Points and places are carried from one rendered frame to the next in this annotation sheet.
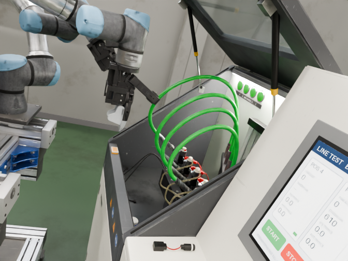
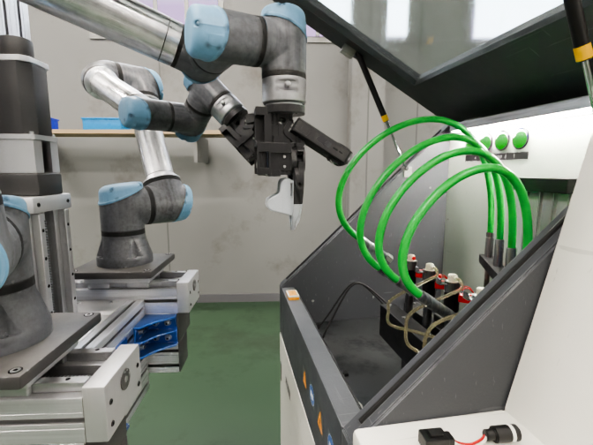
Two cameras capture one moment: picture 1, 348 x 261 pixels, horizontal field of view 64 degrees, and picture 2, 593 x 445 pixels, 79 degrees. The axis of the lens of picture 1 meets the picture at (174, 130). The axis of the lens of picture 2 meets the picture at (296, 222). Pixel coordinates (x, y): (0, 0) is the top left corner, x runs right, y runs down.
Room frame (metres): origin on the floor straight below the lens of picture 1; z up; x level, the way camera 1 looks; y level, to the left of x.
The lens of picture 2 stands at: (0.21, 0.04, 1.31)
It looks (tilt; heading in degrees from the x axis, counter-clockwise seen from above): 8 degrees down; 11
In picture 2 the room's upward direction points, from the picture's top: straight up
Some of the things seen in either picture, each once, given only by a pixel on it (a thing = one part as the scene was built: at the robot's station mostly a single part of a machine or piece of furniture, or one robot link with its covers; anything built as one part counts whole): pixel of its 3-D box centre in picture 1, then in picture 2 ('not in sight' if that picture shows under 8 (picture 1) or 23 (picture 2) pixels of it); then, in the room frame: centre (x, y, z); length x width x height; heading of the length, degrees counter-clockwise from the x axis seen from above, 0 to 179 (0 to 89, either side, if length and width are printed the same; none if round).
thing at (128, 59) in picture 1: (129, 59); (284, 94); (0.83, 0.18, 1.43); 0.08 x 0.08 x 0.05
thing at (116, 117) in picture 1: (116, 118); (283, 205); (0.82, 0.18, 1.25); 0.06 x 0.03 x 0.09; 112
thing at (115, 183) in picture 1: (115, 193); (309, 363); (0.97, 0.16, 0.87); 0.62 x 0.04 x 0.16; 22
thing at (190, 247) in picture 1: (174, 246); (469, 435); (0.64, -0.09, 0.99); 0.12 x 0.02 x 0.02; 108
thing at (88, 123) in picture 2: not in sight; (107, 125); (2.91, 2.17, 1.67); 0.31 x 0.22 x 0.10; 104
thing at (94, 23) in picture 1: (98, 23); (221, 40); (0.78, 0.27, 1.51); 0.11 x 0.11 x 0.08; 40
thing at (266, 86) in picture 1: (265, 85); (523, 115); (1.15, -0.31, 1.43); 0.54 x 0.03 x 0.02; 22
